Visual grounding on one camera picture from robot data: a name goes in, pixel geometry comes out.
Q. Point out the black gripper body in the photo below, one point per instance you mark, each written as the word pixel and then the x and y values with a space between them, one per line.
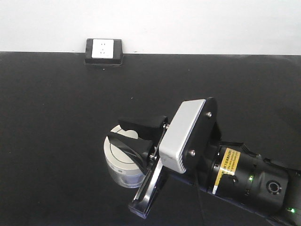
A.
pixel 199 157

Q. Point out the black white power socket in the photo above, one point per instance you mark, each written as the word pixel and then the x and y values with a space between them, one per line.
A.
pixel 108 52

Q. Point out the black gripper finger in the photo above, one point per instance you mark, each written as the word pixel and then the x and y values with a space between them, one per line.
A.
pixel 138 150
pixel 147 128

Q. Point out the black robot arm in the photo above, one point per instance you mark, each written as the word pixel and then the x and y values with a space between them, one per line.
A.
pixel 255 183

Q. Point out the glass jar with white lid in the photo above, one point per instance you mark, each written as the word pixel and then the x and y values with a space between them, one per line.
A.
pixel 121 168

